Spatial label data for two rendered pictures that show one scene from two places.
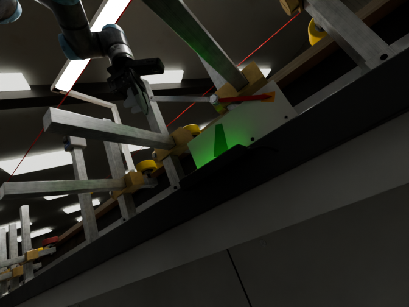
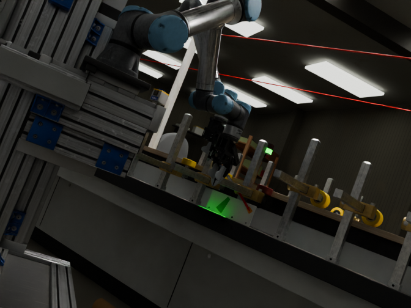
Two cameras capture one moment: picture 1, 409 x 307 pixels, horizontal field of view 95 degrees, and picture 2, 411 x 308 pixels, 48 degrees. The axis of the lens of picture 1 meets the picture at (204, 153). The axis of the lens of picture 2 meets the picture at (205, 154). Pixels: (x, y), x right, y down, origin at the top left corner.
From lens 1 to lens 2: 1.79 m
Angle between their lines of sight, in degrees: 18
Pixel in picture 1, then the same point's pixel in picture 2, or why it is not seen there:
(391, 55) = (279, 238)
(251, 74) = (254, 195)
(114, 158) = (176, 147)
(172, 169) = (198, 191)
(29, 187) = (142, 156)
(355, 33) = (283, 222)
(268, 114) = (243, 216)
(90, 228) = (133, 165)
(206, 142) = (219, 198)
